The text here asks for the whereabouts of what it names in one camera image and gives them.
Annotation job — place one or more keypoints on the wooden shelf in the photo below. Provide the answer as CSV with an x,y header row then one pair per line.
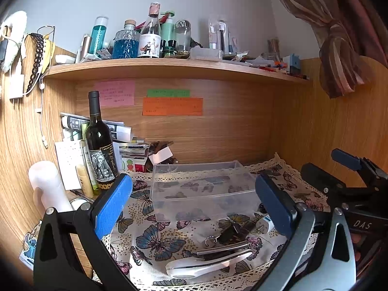
x,y
169,68

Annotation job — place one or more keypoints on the white tube with blue label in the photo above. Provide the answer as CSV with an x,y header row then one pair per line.
x,y
265,222

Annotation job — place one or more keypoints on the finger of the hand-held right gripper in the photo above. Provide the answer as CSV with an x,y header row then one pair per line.
x,y
321,177
345,159

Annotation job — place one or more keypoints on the small blue box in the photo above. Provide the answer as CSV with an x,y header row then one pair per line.
x,y
293,63

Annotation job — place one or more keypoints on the white oblong plastic tool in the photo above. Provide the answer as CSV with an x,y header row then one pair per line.
x,y
197,268

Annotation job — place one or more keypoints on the clear plastic container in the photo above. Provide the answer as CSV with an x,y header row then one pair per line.
x,y
206,188

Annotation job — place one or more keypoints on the green pump bottle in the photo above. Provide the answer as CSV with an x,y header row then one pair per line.
x,y
167,31

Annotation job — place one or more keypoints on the white paper sheet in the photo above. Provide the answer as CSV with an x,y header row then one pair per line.
x,y
68,163

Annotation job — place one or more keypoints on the stack of books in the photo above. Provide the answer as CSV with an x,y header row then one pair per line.
x,y
133,154

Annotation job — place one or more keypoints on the dark green jar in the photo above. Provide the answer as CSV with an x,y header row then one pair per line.
x,y
169,51

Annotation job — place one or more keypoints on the jar of sticks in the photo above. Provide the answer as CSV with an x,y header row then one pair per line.
x,y
273,48

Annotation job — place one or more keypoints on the small white box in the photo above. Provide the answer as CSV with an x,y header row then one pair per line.
x,y
162,156

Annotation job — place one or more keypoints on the white charger plug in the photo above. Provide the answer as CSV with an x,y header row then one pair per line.
x,y
16,88

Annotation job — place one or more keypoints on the rose gold tube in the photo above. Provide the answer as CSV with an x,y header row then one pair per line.
x,y
85,45

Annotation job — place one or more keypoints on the blue cartoon sticker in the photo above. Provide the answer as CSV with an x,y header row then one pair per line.
x,y
28,245

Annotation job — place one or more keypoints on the butterfly print lace cloth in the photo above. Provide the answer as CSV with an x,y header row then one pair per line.
x,y
169,236

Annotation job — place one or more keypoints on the teal plastic bottle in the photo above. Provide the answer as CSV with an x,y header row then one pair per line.
x,y
99,35

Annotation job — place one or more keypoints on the brown striped curtain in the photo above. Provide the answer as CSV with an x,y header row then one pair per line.
x,y
342,36

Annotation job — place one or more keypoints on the toothbrush package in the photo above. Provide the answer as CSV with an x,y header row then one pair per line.
x,y
219,35

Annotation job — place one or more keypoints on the white plastic bottle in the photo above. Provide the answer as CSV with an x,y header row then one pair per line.
x,y
48,185

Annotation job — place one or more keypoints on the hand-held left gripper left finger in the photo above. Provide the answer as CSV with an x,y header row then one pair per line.
x,y
113,206

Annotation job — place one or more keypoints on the pink paper note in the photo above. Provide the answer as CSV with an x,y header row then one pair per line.
x,y
114,93

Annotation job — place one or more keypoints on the brown eyeshadow palette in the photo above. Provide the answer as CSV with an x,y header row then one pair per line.
x,y
363,248

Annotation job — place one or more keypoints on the white comb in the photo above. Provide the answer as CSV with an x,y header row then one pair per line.
x,y
206,54

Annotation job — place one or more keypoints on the silver metal clip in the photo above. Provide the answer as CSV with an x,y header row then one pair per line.
x,y
222,247

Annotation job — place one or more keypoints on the fluffy white cloth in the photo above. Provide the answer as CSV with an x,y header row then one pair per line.
x,y
13,36

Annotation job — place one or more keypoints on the pile of small clutter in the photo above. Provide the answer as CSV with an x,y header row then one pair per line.
x,y
260,63

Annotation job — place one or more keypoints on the blue liquid glass bottle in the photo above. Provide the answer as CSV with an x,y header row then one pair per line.
x,y
125,44

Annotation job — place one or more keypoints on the dark wine bottle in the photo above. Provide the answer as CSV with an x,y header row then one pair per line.
x,y
101,145

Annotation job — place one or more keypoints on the clear glass tumbler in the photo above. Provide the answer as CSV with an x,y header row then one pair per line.
x,y
182,36

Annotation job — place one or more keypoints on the stack of papers and boxes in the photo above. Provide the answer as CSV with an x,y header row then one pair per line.
x,y
75,122

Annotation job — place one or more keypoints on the cream tube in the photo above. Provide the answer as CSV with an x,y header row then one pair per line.
x,y
85,178

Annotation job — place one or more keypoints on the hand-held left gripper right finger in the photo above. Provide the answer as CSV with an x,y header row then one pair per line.
x,y
272,206

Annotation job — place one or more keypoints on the clear bottle with illustrated label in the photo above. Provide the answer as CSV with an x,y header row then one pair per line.
x,y
150,36

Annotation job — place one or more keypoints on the green paper note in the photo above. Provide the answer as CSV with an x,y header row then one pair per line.
x,y
168,93

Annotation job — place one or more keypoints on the orange paper note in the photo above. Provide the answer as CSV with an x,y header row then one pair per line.
x,y
172,106

